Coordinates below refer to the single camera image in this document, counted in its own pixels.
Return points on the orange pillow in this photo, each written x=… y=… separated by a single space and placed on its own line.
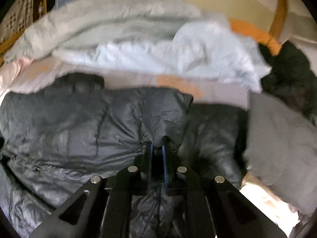
x=247 y=29

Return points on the black puffer down jacket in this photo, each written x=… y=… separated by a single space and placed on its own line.
x=54 y=140

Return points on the brown patterned curtain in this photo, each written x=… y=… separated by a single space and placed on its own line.
x=16 y=15

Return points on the white pink pillow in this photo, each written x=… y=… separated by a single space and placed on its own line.
x=28 y=76

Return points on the black coat in corner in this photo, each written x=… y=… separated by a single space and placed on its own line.
x=291 y=79

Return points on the grey-green quilt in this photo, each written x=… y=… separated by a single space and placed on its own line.
x=75 y=24

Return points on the folded cream garment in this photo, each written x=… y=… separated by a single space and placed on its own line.
x=281 y=213

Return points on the folded grey garment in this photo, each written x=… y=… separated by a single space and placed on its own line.
x=281 y=151

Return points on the light blue duvet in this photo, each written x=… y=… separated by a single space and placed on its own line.
x=204 y=49

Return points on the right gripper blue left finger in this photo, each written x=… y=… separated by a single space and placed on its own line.
x=148 y=160

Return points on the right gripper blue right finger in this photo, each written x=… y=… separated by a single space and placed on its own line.
x=168 y=168

